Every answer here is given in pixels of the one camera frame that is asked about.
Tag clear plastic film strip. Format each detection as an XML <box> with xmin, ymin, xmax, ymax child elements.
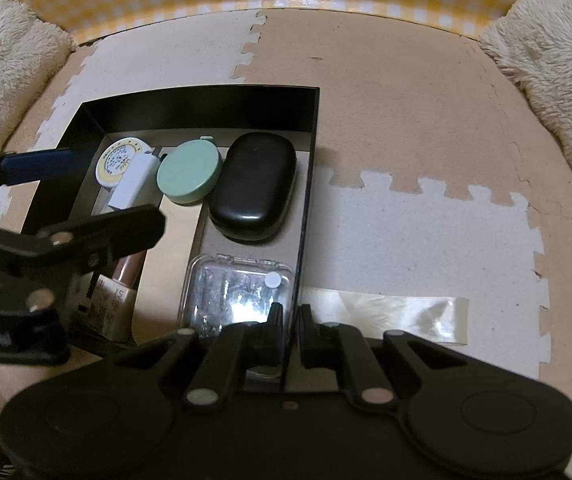
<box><xmin>303</xmin><ymin>286</ymin><xmax>469</xmax><ymax>346</ymax></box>

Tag clear plastic case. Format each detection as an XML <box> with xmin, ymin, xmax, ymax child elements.
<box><xmin>181</xmin><ymin>254</ymin><xmax>297</xmax><ymax>381</ymax></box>

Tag beige foam mat tile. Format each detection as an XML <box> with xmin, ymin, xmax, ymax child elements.
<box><xmin>231</xmin><ymin>7</ymin><xmax>572</xmax><ymax>406</ymax></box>
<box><xmin>3</xmin><ymin>42</ymin><xmax>99</xmax><ymax>153</ymax></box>

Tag small white box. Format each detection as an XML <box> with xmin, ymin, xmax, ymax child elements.
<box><xmin>107</xmin><ymin>152</ymin><xmax>161</xmax><ymax>211</ymax></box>

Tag pink tube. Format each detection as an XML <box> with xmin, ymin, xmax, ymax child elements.
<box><xmin>110</xmin><ymin>252</ymin><xmax>147</xmax><ymax>291</ymax></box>

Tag wooden stick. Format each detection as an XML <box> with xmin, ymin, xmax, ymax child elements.
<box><xmin>133</xmin><ymin>147</ymin><xmax>211</xmax><ymax>346</ymax></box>

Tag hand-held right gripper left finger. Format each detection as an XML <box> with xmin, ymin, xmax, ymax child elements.
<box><xmin>114</xmin><ymin>303</ymin><xmax>287</xmax><ymax>411</ymax></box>

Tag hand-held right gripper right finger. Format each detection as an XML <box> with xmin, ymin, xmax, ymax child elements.
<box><xmin>293</xmin><ymin>304</ymin><xmax>463</xmax><ymax>407</ymax></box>

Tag black oval case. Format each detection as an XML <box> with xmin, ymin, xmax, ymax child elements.
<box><xmin>208</xmin><ymin>131</ymin><xmax>297</xmax><ymax>242</ymax></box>

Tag black box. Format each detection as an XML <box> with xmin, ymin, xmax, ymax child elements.
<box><xmin>20</xmin><ymin>86</ymin><xmax>321</xmax><ymax>396</ymax></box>

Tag fluffy white pillow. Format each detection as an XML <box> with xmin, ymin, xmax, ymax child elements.
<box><xmin>0</xmin><ymin>0</ymin><xmax>76</xmax><ymax>153</ymax></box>
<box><xmin>480</xmin><ymin>0</ymin><xmax>572</xmax><ymax>233</ymax></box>

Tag green round tin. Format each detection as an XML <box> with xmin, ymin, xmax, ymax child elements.
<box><xmin>157</xmin><ymin>136</ymin><xmax>224</xmax><ymax>206</ymax></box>

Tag yellow white round tin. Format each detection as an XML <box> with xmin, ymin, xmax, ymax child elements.
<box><xmin>94</xmin><ymin>137</ymin><xmax>153</xmax><ymax>190</ymax></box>

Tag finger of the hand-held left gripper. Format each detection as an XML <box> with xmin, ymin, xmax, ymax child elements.
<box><xmin>0</xmin><ymin>204</ymin><xmax>167</xmax><ymax>322</ymax></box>
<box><xmin>0</xmin><ymin>147</ymin><xmax>84</xmax><ymax>213</ymax></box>

